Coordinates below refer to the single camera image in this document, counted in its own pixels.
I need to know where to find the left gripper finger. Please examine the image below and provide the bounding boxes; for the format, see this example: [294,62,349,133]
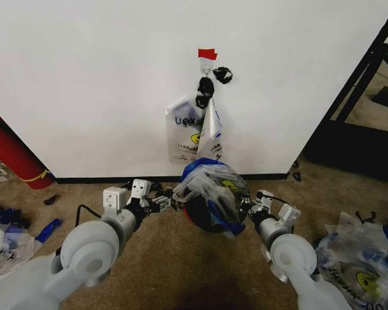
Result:
[148,182,176,205]
[147,203,173,216]

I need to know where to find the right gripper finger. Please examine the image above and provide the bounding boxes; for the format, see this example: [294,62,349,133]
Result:
[239,194,257,209]
[237,206,254,222]

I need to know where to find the clear blue bin liner bag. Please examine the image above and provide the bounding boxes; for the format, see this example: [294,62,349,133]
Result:
[173,157,248,239]

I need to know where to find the white printed garbage bag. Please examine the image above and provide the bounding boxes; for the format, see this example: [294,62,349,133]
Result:
[164,92,224,164]

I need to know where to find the black baseboard strip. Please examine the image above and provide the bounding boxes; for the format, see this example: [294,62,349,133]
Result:
[53,173,289,185]

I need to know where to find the small black tape scraps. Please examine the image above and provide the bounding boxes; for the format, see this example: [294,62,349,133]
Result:
[290,159,302,182]

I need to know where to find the blue plastic strip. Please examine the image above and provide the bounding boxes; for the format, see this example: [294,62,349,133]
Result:
[35,218,63,243]

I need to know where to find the black plastic clip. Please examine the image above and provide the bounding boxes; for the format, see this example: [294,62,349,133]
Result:
[354,211,376,224]

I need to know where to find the pile of clear printed bags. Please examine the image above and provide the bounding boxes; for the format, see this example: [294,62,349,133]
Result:
[314,211,388,310]

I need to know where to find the crumpled black tape piece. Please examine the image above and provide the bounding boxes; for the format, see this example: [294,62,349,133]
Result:
[212,66,235,86]

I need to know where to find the red fire extinguisher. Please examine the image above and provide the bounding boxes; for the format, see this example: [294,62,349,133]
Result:
[0,110,55,191]

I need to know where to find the pile of clear blue bags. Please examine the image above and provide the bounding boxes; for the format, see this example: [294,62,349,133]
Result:
[0,205,36,282]

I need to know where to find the red tape piece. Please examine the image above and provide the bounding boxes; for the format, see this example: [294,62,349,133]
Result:
[197,48,219,61]

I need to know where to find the black flat square object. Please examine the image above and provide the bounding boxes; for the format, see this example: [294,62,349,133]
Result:
[371,85,388,108]

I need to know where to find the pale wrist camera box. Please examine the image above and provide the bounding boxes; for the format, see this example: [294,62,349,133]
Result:
[129,179,151,199]
[256,189,274,205]

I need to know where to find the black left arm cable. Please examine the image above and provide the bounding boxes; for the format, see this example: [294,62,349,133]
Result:
[76,204,103,224]

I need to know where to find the black tape bag handle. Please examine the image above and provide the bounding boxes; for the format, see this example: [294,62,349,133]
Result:
[195,76,215,110]

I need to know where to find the clear wall hook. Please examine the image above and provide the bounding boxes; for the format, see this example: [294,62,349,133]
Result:
[200,57,213,79]

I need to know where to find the black metal shelf frame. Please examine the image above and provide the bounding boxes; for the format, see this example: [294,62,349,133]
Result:
[303,0,388,185]

